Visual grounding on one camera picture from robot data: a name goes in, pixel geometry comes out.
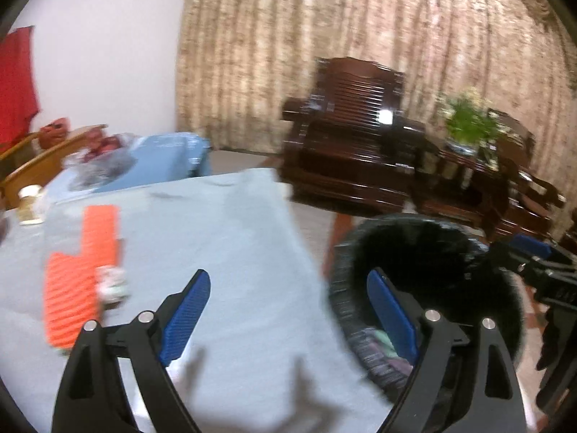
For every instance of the black bin with bag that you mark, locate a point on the black bin with bag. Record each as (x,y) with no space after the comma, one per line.
(419,248)

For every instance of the potted white flower plant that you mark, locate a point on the potted white flower plant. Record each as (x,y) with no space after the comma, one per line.
(471,121)

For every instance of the blue tablecloth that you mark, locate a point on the blue tablecloth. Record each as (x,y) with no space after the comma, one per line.
(167,158)

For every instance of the red cloth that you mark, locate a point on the red cloth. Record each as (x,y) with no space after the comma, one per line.
(16,90)

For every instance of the glass fruit bowl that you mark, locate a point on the glass fruit bowl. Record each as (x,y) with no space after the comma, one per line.
(101,167)

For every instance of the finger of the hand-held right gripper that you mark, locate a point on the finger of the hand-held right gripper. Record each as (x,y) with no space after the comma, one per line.
(532,246)

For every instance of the light wooden cabinet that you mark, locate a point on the light wooden cabinet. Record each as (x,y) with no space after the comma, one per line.
(31,167)

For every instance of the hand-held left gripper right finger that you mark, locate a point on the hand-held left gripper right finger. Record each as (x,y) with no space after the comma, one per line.
(392,320)

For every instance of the beige patterned curtain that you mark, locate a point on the beige patterned curtain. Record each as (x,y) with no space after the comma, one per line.
(338,18)

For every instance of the grey tablecloth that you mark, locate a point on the grey tablecloth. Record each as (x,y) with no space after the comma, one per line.
(225,243)

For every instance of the gold tissue box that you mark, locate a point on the gold tissue box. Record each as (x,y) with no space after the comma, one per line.
(31,205)

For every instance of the orange foam net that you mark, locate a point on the orange foam net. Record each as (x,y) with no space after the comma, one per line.
(76,288)

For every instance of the white tissue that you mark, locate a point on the white tissue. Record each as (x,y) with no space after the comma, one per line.
(112,286)

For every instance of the dark wooden armchair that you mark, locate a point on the dark wooden armchair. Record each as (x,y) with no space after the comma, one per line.
(347,153)
(527,189)

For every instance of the dark wooden side table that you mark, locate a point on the dark wooden side table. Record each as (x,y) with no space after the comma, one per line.
(455,185)

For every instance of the red apple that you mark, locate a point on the red apple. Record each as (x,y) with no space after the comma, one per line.
(110,145)
(95,140)

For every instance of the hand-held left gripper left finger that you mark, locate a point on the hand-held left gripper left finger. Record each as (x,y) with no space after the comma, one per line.
(187,315)

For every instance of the green plastic wrapper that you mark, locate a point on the green plastic wrapper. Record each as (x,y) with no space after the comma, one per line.
(383,340)

